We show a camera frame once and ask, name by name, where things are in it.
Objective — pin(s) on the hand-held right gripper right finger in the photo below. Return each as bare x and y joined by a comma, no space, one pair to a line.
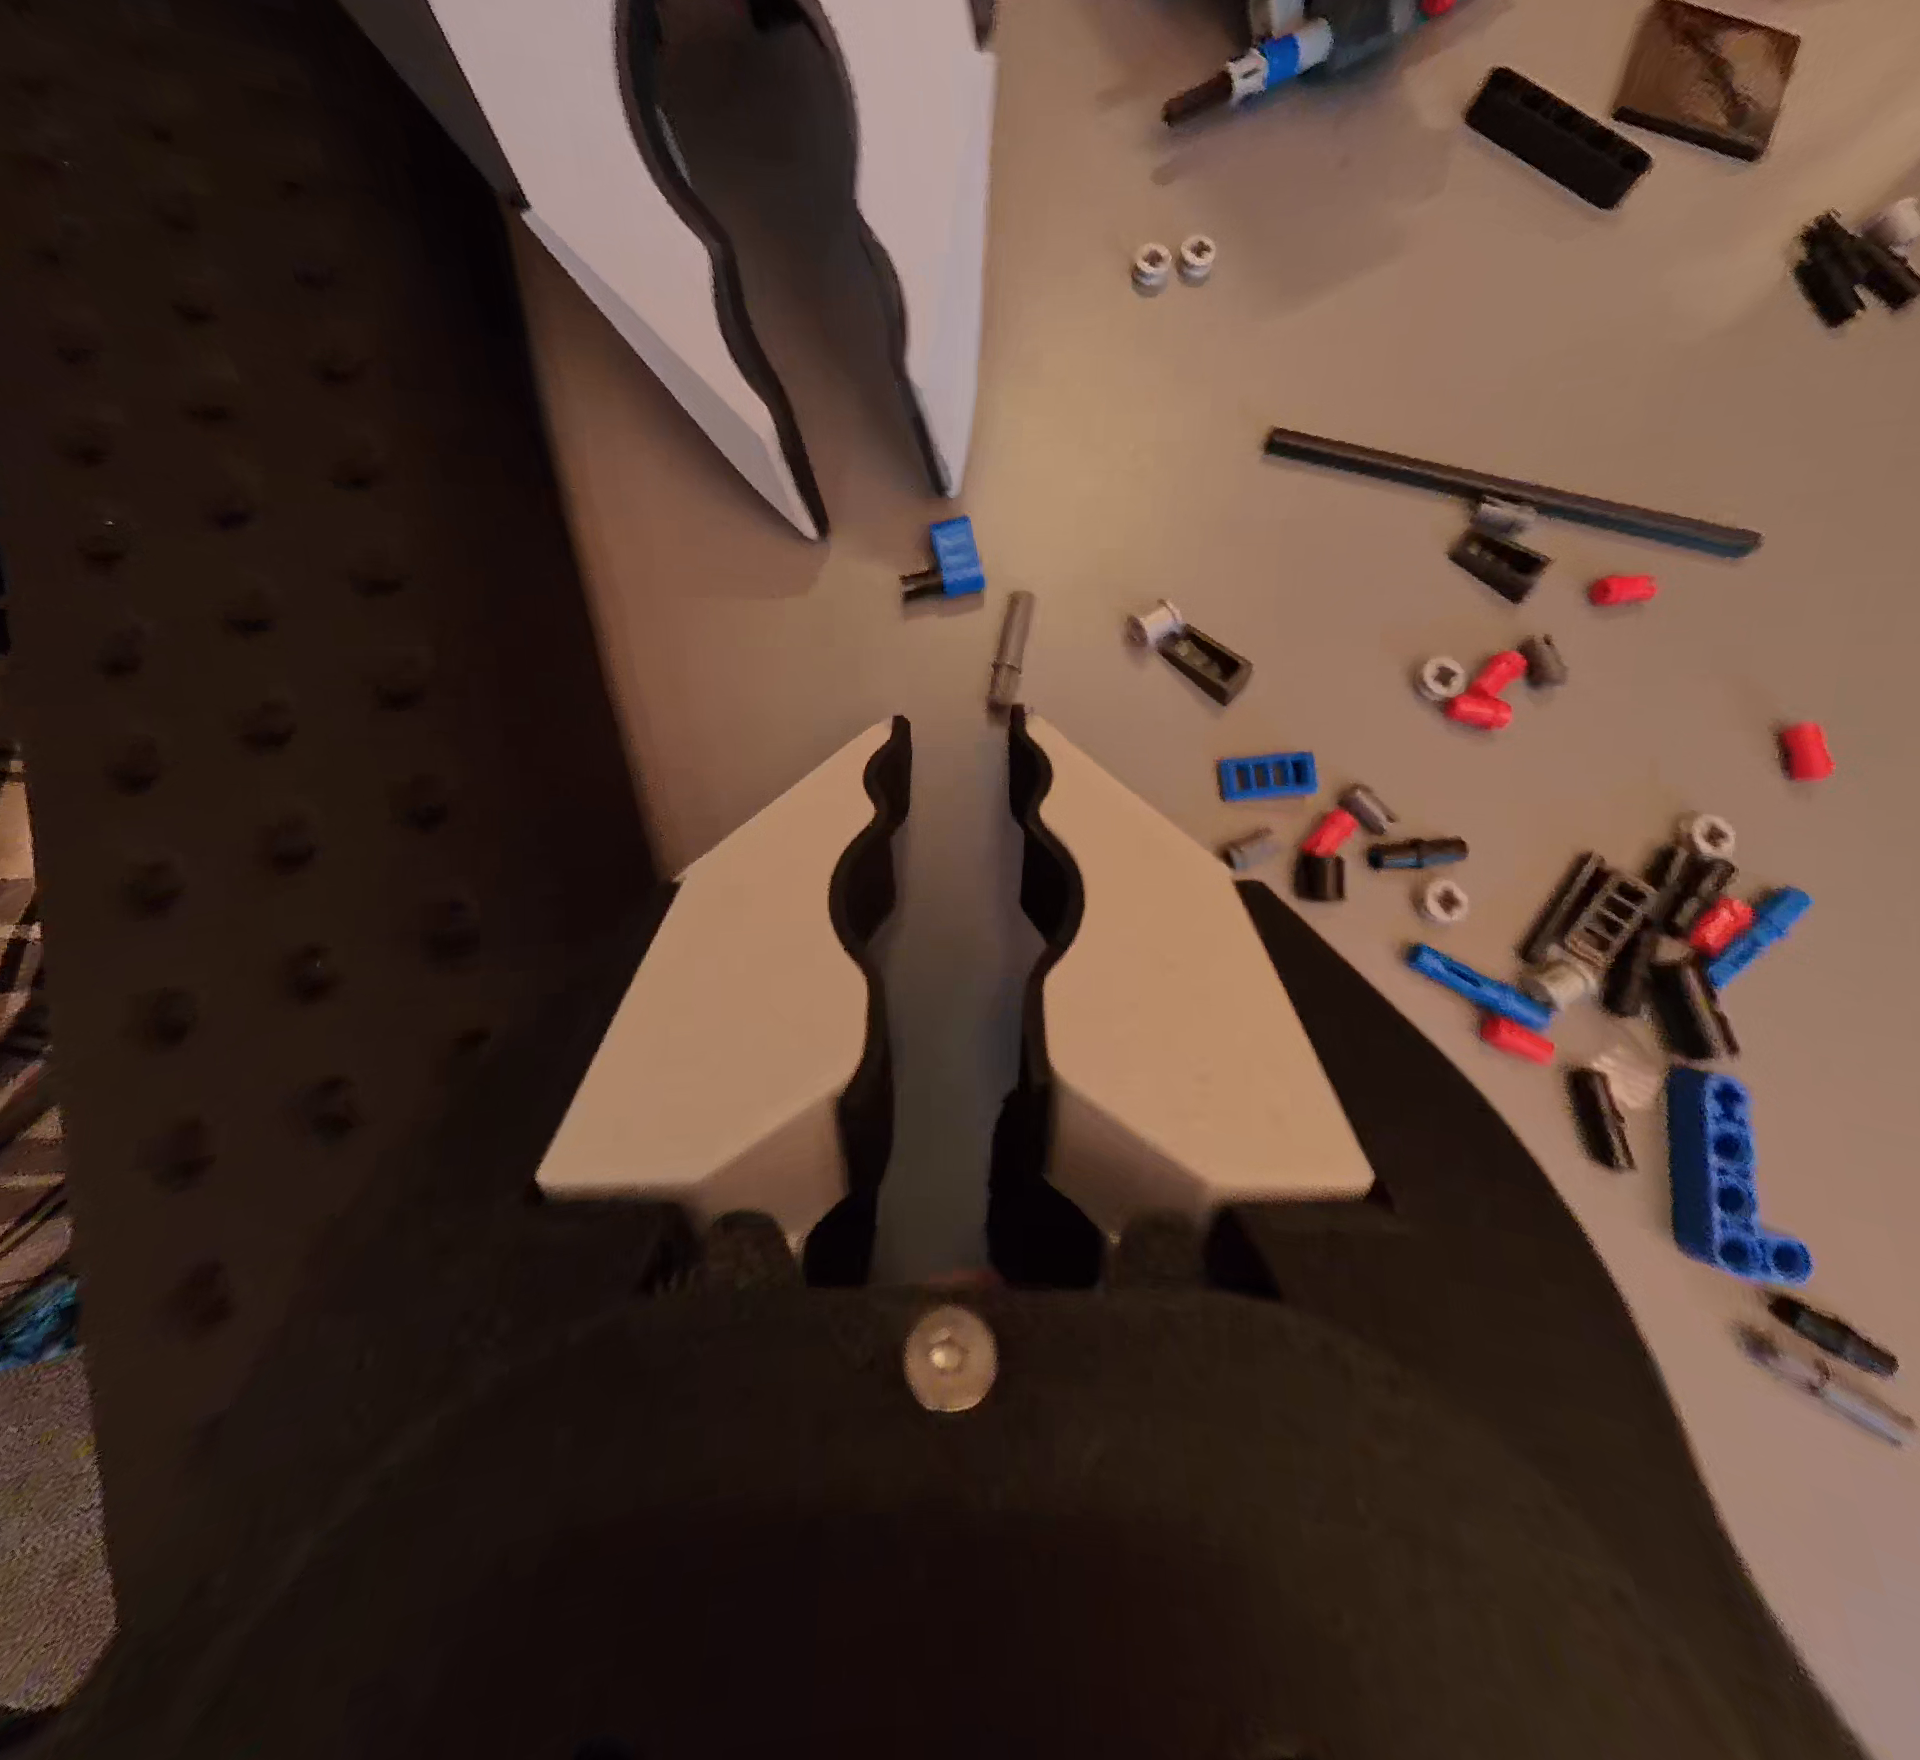
1181,1037

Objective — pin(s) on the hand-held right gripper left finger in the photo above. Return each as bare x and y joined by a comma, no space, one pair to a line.
721,1037

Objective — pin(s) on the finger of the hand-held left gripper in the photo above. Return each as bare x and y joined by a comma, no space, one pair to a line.
498,34
914,144

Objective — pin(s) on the blue connector brick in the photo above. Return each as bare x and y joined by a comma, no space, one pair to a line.
950,554

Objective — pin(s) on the grey axle pin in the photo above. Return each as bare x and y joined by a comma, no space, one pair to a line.
1011,650

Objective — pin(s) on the grey desk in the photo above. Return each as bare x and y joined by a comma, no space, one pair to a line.
1348,338

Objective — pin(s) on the blue grille tile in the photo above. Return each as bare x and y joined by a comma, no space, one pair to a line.
1267,771

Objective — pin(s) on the small black hollow brick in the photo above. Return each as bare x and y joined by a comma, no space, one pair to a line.
1212,663
1500,570

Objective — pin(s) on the small red pin brick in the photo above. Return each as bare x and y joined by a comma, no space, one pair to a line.
1500,673
1805,753
1480,711
1619,592

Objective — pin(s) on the pile of small toy bricks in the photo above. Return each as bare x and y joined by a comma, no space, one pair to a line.
1614,914

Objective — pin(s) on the black dimpled mat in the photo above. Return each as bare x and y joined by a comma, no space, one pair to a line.
228,439

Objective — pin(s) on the dark grey pin brick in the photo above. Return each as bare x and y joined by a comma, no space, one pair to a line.
1543,663

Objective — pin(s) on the blue angled holed beam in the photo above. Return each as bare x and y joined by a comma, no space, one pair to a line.
1710,1158

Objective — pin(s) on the long black axle rod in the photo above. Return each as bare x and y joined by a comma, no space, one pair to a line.
1382,466

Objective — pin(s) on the grey pin connector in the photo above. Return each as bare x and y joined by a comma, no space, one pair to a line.
1500,518

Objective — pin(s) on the black slotted long brick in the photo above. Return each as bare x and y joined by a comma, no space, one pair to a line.
1560,137

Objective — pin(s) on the long black pin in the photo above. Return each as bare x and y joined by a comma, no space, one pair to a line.
1830,1335

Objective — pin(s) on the thin grey axle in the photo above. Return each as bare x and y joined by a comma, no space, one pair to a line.
1855,1407

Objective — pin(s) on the black square printed tile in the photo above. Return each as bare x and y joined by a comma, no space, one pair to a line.
1710,73

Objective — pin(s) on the black pins with white bush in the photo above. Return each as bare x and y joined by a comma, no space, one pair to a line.
1830,271

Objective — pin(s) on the cluster of black pins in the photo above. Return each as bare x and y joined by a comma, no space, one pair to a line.
1879,280

